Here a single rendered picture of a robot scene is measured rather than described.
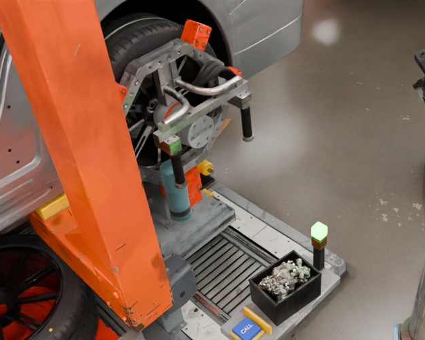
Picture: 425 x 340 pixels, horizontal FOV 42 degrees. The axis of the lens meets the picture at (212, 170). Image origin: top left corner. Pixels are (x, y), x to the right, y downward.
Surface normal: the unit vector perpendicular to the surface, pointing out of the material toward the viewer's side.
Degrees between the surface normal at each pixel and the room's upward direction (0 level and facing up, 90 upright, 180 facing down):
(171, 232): 0
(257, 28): 90
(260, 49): 90
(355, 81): 0
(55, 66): 90
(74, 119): 90
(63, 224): 0
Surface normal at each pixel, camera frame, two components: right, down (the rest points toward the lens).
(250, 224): -0.11, -0.76
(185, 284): 0.68, 0.41
